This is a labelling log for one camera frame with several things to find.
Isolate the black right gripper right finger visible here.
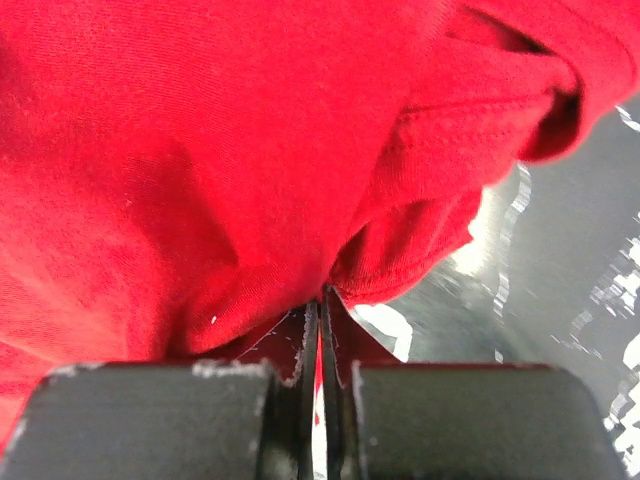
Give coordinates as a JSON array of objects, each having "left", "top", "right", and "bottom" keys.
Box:
[{"left": 319, "top": 287, "right": 626, "bottom": 479}]

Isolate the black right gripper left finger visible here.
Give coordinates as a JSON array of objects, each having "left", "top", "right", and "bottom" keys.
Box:
[{"left": 1, "top": 302, "right": 318, "bottom": 479}]

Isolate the red t shirt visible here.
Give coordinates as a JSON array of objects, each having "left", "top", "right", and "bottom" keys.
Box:
[{"left": 1, "top": 1, "right": 639, "bottom": 440}]

